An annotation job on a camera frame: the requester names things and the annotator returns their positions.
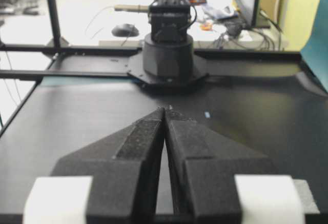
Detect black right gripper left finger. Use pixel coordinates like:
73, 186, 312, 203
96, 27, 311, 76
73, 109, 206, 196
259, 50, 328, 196
23, 107, 165, 224

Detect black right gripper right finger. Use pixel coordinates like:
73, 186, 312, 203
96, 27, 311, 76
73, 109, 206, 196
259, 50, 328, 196
165, 110, 281, 223

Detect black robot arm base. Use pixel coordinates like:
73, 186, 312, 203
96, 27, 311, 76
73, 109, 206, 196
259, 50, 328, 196
128, 0, 208, 87

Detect black computer mouse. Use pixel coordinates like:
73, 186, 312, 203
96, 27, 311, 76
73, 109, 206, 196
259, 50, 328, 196
111, 24, 139, 37

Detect teal backdrop board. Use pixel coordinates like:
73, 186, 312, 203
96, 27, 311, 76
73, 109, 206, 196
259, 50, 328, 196
300, 0, 327, 92

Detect black metal frame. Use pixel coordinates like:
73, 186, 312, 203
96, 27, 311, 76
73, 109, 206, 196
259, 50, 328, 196
1, 0, 139, 134

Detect bundle of black cables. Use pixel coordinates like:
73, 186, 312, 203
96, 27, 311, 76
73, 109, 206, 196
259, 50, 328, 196
210, 8, 289, 51

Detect beige cylindrical handle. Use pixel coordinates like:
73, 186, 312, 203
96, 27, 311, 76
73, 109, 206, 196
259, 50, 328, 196
114, 5, 149, 13

